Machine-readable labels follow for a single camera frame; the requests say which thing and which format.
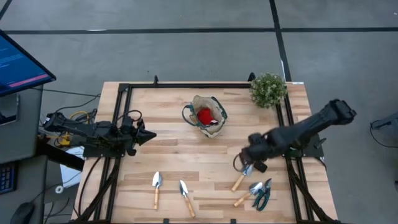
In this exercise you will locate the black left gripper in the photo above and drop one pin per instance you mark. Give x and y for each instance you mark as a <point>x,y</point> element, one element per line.
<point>133,140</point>

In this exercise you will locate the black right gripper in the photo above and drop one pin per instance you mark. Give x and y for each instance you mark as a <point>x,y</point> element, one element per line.
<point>256,147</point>

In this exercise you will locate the beige green canvas gardening bag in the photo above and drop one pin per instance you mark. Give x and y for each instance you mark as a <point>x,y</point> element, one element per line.
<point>217,124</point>

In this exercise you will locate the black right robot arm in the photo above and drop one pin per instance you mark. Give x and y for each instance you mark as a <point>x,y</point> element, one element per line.
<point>311,124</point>

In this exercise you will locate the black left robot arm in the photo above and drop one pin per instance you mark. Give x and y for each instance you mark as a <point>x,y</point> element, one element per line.
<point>93,130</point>

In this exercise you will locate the red garden glove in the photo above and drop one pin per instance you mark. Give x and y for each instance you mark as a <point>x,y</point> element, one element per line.
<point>205,116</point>

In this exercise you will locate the potted green flowering plant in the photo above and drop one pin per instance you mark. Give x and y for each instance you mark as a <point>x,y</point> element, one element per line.
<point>268,90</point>

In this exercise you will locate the white paper sheet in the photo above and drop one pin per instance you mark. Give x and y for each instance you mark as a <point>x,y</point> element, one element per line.
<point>70,174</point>

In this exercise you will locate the black desk beam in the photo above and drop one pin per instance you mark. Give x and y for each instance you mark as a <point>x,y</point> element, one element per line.
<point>62,157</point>

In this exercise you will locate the white tape roll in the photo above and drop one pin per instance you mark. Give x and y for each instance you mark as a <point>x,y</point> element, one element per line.
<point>59,189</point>

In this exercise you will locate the gray desk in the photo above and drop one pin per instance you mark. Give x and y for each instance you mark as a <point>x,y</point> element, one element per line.
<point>28,133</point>

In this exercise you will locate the silver monitor stand base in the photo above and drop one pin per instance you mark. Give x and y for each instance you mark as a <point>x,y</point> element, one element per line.
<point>8,109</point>

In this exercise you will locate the computer monitor with blue screen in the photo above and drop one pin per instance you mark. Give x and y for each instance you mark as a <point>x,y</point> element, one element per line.
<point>21,65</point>

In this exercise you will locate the black keyboard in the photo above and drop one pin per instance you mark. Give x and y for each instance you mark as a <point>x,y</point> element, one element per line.
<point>7,177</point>

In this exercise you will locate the black computer mouse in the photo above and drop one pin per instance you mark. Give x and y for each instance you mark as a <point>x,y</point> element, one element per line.
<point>22,213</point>

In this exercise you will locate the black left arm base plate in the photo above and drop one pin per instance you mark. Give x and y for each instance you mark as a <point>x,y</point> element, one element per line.
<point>93,152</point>

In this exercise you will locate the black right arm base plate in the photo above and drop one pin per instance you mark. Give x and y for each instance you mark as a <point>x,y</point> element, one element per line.
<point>314,152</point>

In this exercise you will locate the black aluminium table frame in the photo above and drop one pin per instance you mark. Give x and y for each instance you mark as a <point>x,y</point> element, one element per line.
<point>202,85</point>

